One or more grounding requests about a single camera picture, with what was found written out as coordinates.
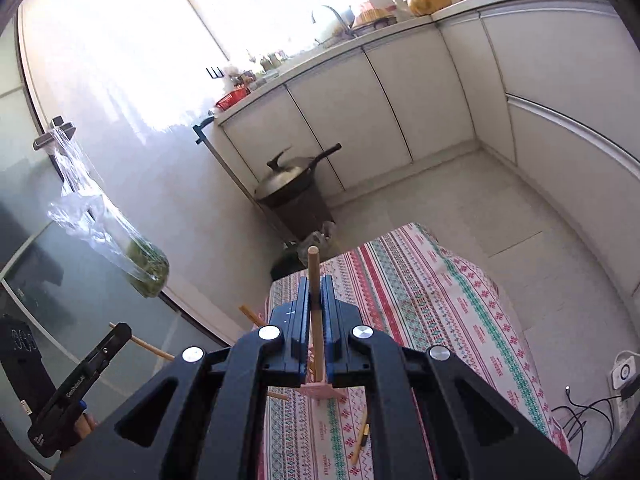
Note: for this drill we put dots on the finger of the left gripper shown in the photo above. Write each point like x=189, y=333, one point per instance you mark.
x=90, y=369

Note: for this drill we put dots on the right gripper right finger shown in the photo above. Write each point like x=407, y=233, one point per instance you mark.
x=431, y=416

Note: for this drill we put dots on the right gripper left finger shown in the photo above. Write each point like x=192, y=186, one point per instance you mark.
x=202, y=416

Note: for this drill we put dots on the bamboo chopstick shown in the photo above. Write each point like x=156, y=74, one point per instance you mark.
x=149, y=347

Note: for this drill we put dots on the light wooden chopstick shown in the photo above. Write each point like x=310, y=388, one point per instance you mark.
x=252, y=316

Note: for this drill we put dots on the white kitchen cabinets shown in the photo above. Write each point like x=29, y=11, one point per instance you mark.
x=551, y=87

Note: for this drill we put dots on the kitchen faucet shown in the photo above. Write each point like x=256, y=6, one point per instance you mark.
x=328, y=24

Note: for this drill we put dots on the person's left hand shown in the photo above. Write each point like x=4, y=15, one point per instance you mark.
x=83, y=426

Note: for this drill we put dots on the pink perforated utensil basket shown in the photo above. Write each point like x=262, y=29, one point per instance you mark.
x=321, y=391

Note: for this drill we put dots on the plastic bag of greens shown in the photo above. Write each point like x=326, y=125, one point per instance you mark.
x=84, y=211

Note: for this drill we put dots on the white power strip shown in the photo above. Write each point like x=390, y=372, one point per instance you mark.
x=623, y=381

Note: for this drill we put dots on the clear plastic bag on floor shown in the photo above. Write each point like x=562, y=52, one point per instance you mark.
x=322, y=239

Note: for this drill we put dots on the dark brown wicker bin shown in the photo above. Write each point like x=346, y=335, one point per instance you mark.
x=302, y=212

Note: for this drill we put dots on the black wok with lid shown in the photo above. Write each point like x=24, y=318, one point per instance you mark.
x=288, y=179

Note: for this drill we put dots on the red basket on counter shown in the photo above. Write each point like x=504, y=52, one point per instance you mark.
x=231, y=98

